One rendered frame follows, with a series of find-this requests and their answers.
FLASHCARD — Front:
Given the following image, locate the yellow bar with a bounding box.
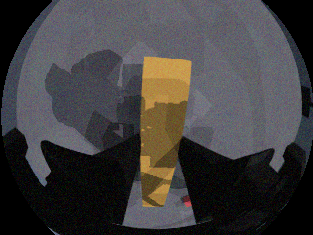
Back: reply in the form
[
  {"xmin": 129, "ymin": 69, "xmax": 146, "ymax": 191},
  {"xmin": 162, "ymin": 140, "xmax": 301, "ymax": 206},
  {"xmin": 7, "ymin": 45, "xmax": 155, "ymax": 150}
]
[{"xmin": 140, "ymin": 57, "xmax": 192, "ymax": 206}]

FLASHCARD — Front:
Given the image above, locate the small red block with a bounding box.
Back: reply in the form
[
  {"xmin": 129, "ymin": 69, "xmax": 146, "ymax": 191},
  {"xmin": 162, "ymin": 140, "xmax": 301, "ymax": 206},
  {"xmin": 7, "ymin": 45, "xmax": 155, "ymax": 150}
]
[{"xmin": 184, "ymin": 196, "xmax": 192, "ymax": 208}]

